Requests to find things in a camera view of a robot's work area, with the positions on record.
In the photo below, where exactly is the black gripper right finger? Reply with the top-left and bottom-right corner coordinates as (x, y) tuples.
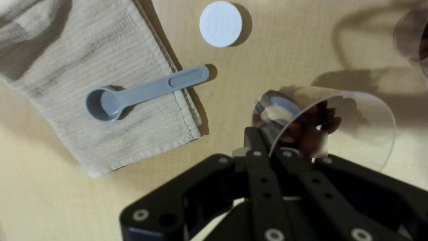
(271, 147), (428, 241)

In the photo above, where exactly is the white round lid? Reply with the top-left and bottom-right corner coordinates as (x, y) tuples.
(197, 0), (244, 49)

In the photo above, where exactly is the folded beige towel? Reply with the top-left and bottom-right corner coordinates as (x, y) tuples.
(0, 0), (204, 179)

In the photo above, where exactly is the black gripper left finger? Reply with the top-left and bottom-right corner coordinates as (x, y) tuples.
(118, 126), (286, 241)

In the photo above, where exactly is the blue measuring spoon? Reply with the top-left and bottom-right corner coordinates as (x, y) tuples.
(84, 64), (211, 124)

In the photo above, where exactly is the clear cup of nuts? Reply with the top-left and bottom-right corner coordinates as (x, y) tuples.
(251, 84), (398, 172)

